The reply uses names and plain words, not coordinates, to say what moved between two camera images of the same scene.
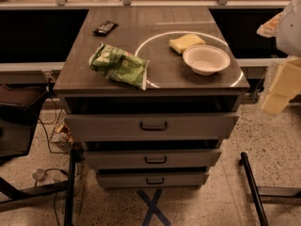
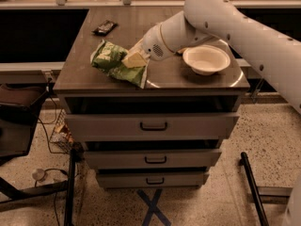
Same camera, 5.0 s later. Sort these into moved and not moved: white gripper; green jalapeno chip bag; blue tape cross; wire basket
Moved: white gripper
Not moved: wire basket; green jalapeno chip bag; blue tape cross
